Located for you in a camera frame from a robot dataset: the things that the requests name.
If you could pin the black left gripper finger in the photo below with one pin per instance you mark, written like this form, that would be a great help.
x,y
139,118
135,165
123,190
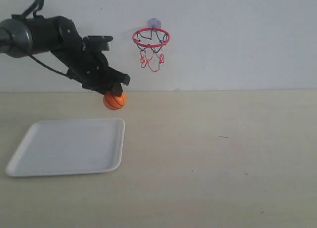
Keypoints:
x,y
116,89

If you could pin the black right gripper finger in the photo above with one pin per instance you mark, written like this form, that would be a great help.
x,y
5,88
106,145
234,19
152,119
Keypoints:
x,y
102,89

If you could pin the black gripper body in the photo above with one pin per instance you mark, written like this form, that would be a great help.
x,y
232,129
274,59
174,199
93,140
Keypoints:
x,y
89,68

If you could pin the small orange basketball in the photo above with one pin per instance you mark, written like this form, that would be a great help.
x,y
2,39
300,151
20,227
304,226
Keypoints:
x,y
113,102

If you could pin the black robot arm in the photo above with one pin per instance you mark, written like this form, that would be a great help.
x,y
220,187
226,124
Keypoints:
x,y
20,37

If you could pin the red mini basketball hoop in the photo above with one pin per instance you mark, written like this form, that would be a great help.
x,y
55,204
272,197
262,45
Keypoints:
x,y
150,43

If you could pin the white plastic tray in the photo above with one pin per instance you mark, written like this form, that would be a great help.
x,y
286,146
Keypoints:
x,y
69,147

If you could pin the clear suction cup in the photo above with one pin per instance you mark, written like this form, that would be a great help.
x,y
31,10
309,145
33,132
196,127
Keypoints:
x,y
154,23

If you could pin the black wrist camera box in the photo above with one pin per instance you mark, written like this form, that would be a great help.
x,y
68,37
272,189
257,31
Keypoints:
x,y
98,43

